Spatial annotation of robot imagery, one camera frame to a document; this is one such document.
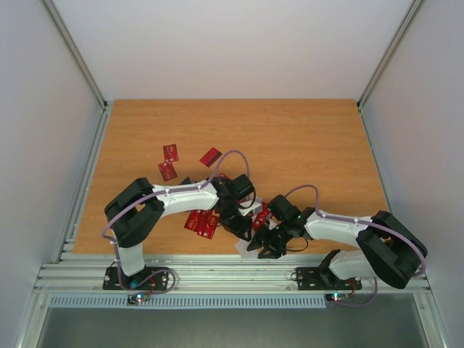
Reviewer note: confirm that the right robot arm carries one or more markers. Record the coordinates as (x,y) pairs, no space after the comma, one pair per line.
(385,248)

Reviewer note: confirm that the right aluminium corner post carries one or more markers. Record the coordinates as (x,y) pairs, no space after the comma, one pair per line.
(391,49)

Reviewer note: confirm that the red card far left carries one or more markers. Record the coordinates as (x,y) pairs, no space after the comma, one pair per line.
(170,153)

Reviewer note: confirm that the grey slotted cable duct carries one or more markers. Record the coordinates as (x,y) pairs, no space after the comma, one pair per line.
(190,301)

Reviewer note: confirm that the controller board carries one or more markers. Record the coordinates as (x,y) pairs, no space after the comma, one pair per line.
(138,299)
(338,297)

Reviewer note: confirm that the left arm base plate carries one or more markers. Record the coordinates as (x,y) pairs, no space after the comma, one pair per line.
(150,278)

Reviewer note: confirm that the left aluminium corner post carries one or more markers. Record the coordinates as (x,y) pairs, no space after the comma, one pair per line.
(59,24)

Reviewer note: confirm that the blue leather card holder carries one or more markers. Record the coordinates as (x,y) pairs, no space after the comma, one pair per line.
(187,181)

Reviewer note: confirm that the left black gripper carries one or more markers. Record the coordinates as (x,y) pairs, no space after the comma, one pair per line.
(241,228)

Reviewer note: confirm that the left controller board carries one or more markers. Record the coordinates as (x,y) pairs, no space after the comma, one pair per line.
(138,299)

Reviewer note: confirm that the red card magnetic stripe back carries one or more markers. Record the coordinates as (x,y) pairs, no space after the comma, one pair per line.
(211,157)

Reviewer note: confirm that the red VIP card bottom left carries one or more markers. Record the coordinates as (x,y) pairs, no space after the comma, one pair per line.
(197,220)

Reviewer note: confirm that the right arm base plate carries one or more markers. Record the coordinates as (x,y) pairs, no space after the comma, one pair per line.
(315,278)

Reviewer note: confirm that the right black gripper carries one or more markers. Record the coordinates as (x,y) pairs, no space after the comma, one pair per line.
(275,236)

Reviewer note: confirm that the red VIP card right stack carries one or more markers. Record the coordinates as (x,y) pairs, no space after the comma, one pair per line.
(261,217)

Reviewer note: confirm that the right controller board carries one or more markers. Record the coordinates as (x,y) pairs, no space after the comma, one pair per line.
(338,297)

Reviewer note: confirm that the red card near left gripper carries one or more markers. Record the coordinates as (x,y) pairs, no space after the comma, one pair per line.
(167,171)

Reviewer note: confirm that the aluminium rail frame front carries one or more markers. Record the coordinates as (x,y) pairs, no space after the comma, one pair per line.
(196,274)

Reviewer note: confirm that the aluminium corner post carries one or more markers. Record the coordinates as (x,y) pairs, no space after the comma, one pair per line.
(391,49)
(59,24)

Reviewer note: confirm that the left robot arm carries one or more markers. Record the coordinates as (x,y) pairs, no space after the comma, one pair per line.
(133,214)

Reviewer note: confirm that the white card bottom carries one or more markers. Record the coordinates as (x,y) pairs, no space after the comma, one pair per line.
(242,246)

